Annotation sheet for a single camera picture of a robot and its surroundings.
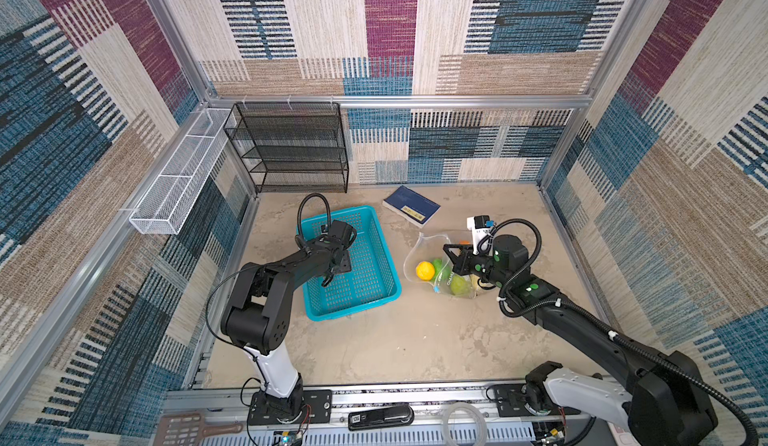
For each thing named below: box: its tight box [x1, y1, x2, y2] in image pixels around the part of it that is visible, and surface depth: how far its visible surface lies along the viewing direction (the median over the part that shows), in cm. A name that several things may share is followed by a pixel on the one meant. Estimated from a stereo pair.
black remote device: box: [348, 404, 415, 431], surface depth 72 cm
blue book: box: [382, 185, 441, 229], surface depth 114 cm
